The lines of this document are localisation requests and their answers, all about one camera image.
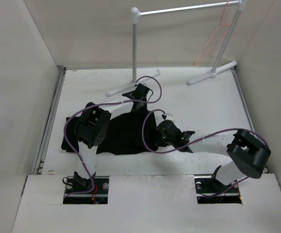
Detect black trousers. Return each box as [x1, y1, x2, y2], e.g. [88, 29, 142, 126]
[61, 111, 159, 156]

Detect pink wire hanger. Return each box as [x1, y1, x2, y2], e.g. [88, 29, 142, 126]
[193, 0, 231, 66]

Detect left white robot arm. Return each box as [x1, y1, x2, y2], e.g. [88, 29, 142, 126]
[61, 84, 157, 194]

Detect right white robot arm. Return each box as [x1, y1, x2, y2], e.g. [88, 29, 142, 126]
[156, 120, 271, 192]

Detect white clothes rack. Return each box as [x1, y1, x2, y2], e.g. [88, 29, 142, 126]
[106, 0, 247, 97]

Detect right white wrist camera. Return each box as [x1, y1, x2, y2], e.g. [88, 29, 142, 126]
[162, 113, 174, 122]

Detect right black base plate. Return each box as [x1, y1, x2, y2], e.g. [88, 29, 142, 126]
[195, 176, 242, 204]

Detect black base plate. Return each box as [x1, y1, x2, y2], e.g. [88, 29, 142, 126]
[63, 176, 110, 205]
[195, 176, 242, 204]

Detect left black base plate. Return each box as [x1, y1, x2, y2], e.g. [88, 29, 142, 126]
[63, 176, 110, 205]

